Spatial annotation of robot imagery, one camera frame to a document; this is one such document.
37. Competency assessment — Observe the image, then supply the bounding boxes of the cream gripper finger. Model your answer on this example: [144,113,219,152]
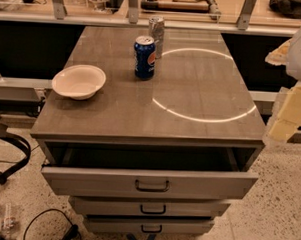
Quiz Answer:
[265,39,291,66]
[267,81,301,143]

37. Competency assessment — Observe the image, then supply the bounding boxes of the blue pepsi can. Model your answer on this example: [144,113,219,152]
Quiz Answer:
[134,36,156,80]

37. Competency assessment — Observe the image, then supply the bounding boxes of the silver soda can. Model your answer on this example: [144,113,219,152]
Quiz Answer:
[148,16,165,58]

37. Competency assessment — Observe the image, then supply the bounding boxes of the black bag on shelf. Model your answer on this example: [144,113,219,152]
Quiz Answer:
[269,0,301,19]

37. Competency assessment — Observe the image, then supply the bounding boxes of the brown box on shelf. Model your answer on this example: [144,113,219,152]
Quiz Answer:
[140,1,209,12]

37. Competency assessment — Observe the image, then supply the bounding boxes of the grey drawer cabinet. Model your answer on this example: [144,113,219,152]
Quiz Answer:
[25,22,271,240]

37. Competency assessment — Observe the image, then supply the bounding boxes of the white paper bowl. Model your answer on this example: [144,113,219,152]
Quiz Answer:
[52,65,106,100]

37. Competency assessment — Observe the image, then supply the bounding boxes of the bottom grey drawer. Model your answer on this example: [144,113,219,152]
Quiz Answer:
[83,216,214,234]

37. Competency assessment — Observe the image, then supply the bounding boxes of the grey drawer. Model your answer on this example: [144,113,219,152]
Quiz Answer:
[69,197,231,218]
[83,216,214,234]
[42,166,258,200]

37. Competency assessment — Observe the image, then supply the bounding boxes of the middle grey drawer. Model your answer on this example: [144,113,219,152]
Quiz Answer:
[69,197,231,218]

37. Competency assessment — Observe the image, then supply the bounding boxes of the top grey drawer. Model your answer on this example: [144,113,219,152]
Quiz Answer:
[42,166,258,200]

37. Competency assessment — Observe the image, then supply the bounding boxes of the clear plastic bottle on floor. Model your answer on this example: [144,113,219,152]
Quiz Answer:
[2,203,14,231]

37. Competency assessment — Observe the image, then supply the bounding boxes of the black cable on floor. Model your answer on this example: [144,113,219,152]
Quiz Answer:
[22,207,84,240]

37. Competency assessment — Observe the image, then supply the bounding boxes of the black strap on floor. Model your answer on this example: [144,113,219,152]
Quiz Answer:
[0,123,33,196]

